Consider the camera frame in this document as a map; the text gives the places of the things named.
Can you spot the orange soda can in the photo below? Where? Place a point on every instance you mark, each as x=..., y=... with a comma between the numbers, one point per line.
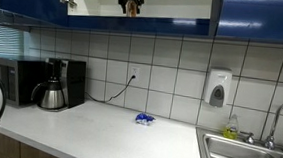
x=131, y=8

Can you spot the wooden base cabinet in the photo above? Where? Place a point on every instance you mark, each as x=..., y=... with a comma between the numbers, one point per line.
x=16, y=150

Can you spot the black steel coffee maker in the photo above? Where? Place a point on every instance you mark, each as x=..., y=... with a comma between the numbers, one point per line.
x=76, y=81

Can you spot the blue snack wrapper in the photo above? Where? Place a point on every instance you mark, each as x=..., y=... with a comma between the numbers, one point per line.
x=144, y=119

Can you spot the white soap dispenser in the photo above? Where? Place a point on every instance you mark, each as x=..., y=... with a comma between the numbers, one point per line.
x=218, y=82

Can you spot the steel coffee carafe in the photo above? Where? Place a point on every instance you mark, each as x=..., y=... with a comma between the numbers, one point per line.
x=51, y=97

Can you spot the black steel microwave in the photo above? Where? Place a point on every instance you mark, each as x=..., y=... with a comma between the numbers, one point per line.
x=24, y=81

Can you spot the window blinds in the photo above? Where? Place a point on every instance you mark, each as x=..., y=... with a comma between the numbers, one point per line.
x=4, y=41

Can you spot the yellow dish soap bottle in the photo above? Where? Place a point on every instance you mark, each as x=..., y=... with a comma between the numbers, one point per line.
x=231, y=130

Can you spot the chrome faucet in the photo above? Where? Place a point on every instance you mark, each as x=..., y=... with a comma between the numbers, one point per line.
x=272, y=131

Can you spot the blue wall cabinet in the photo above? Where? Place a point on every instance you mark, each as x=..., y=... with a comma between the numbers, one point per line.
x=152, y=24

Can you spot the white wall outlet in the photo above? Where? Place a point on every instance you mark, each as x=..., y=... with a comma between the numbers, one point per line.
x=135, y=72

